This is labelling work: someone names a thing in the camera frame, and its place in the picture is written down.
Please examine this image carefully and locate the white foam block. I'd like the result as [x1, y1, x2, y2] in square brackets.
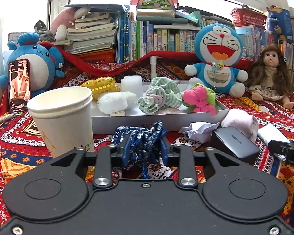
[120, 75, 143, 98]

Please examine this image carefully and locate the brown haired doll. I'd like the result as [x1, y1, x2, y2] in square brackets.
[245, 44, 294, 110]

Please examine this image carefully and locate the gold sequin bow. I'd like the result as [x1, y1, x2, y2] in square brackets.
[81, 76, 120, 100]

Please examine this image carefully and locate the blue patterned scrunchie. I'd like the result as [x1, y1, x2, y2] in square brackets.
[111, 120, 168, 179]

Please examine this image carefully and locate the green and pink bow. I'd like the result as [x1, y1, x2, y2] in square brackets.
[182, 83, 216, 116]

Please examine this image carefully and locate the stack of books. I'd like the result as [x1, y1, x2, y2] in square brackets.
[64, 6, 119, 54]

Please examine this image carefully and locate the blue round plush toy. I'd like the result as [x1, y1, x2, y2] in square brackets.
[0, 32, 65, 97]

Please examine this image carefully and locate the white pink towel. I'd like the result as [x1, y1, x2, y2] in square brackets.
[221, 109, 259, 142]

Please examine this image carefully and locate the pink plaid tissue pack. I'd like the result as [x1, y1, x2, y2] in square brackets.
[158, 108, 181, 115]

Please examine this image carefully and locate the blue paper bag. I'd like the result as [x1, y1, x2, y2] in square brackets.
[267, 5, 293, 43]

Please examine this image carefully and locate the smartphone with lit screen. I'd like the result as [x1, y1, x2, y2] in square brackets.
[8, 59, 31, 112]

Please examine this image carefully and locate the red plastic basket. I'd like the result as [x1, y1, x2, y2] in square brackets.
[230, 7, 267, 30]

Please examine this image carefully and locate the white shallow box tray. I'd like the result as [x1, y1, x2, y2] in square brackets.
[89, 80, 230, 135]

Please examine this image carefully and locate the green checked scrunchie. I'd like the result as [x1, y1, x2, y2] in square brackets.
[137, 77, 182, 115]

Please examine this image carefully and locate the Doraemon plush toy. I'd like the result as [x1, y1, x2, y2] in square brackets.
[184, 23, 248, 98]

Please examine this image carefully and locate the row of upright books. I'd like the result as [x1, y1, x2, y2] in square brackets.
[112, 9, 294, 83]

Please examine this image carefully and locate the crumpled white paper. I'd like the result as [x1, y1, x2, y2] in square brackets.
[179, 121, 220, 143]

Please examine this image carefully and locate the white braided charging cable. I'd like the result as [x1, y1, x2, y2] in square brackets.
[0, 111, 24, 128]

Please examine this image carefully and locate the white fluffy plush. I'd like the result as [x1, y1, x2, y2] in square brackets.
[97, 91, 137, 115]

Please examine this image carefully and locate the white paper cup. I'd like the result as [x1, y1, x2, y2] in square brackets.
[27, 87, 94, 158]

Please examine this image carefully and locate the white pvc pipe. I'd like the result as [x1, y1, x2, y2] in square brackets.
[150, 56, 158, 79]

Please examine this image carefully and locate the small beige eraser block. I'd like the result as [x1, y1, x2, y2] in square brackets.
[110, 111, 125, 116]

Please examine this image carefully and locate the light blue face mask pack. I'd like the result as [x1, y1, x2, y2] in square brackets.
[258, 123, 290, 146]

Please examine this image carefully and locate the pink plush toy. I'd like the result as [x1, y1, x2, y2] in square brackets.
[50, 6, 91, 41]

